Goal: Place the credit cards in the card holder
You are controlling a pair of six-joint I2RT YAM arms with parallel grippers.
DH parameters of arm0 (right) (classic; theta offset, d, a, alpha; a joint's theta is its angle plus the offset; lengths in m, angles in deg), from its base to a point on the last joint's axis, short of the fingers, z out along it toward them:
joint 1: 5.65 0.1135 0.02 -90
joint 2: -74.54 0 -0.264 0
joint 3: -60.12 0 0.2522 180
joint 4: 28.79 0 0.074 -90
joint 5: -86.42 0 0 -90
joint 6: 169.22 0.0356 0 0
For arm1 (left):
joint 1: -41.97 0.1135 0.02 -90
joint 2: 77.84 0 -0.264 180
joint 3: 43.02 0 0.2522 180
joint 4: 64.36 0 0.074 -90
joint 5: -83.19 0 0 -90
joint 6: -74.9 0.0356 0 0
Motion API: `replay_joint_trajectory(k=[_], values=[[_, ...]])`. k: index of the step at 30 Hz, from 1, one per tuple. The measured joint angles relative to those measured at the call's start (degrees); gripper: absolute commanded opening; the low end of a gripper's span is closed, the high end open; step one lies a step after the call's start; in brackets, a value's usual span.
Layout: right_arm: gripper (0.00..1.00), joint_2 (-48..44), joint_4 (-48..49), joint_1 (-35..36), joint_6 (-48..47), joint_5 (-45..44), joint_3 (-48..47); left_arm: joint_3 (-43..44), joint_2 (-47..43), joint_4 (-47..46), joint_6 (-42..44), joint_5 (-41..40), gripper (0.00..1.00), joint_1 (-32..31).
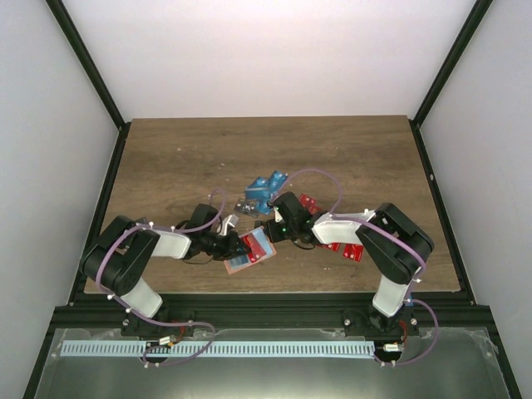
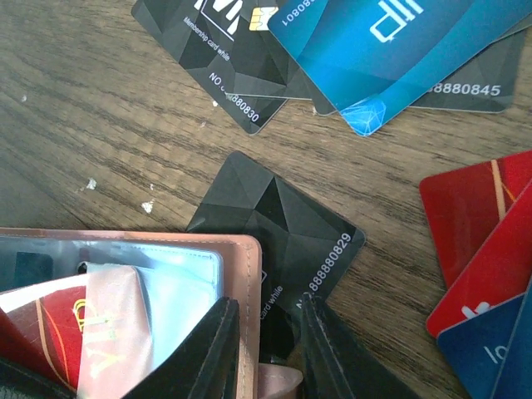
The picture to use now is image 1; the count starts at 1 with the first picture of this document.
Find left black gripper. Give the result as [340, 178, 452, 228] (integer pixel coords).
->
[202, 232, 252, 262]

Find blue card pile top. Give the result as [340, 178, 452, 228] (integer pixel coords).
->
[244, 170, 288, 215]

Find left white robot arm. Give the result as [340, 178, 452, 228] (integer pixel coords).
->
[79, 204, 251, 336]

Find red VIP card front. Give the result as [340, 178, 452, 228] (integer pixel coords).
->
[242, 232, 266, 263]

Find light blue slotted cable duct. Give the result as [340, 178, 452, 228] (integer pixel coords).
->
[60, 340, 375, 359]

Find black frame post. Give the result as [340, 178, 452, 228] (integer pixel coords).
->
[44, 0, 126, 131]
[409, 0, 495, 126]

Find metal sheet front panel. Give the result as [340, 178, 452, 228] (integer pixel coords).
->
[35, 328, 509, 398]

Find black cards under blue pile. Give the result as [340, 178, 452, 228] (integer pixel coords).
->
[234, 199, 260, 218]

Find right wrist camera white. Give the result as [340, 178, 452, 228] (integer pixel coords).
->
[273, 208, 284, 224]

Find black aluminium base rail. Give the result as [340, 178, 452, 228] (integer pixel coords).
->
[50, 293, 495, 337]

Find left black frame post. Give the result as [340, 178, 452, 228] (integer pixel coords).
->
[44, 0, 126, 131]

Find right black frame post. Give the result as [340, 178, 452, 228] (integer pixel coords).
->
[409, 0, 495, 126]

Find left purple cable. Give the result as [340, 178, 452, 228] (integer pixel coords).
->
[94, 189, 228, 329]

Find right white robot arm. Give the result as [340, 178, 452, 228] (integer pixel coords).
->
[255, 192, 435, 335]

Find red card pile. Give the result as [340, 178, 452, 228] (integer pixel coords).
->
[298, 193, 364, 262]

